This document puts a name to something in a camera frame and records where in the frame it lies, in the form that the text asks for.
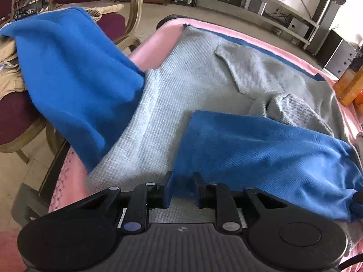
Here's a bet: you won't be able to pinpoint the black cable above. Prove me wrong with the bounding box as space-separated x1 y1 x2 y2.
337 256 363 271

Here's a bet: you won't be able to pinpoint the grey sweater with blue sleeves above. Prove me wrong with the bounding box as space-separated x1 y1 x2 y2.
0 7 363 224

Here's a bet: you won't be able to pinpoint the khaki pants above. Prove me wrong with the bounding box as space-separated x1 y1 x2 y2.
0 4 125 94

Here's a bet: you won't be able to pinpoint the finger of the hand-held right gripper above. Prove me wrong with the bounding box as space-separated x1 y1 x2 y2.
351 191 363 221

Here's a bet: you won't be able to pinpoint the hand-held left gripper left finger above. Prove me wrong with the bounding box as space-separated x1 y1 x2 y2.
95 171 173 234

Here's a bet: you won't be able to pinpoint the small silver speaker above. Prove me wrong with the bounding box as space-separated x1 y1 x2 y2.
245 0 267 15

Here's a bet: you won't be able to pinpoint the dark drawer cabinet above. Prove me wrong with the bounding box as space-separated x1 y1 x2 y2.
315 30 358 77

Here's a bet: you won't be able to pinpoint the tv stand shelf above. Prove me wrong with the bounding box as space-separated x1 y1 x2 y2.
170 0 318 49

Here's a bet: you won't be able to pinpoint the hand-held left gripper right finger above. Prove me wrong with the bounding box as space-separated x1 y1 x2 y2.
193 172 284 234

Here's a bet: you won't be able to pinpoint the tall grey speaker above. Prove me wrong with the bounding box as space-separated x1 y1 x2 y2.
308 0 339 54

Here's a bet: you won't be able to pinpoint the maroon banquet chair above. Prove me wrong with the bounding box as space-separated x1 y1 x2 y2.
0 0 146 163

